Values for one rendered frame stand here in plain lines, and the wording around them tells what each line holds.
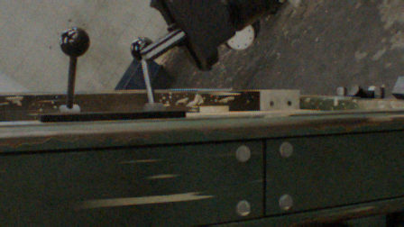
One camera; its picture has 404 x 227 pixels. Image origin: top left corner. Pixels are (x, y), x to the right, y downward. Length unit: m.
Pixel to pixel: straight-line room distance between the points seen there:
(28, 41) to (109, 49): 0.98
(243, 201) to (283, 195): 0.04
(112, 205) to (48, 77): 5.90
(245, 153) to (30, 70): 5.88
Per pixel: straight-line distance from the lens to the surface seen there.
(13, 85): 4.91
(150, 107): 0.72
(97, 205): 0.44
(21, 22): 6.33
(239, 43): 1.36
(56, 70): 6.34
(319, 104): 1.34
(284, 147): 0.50
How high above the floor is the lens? 1.59
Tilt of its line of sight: 22 degrees down
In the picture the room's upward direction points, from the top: 55 degrees counter-clockwise
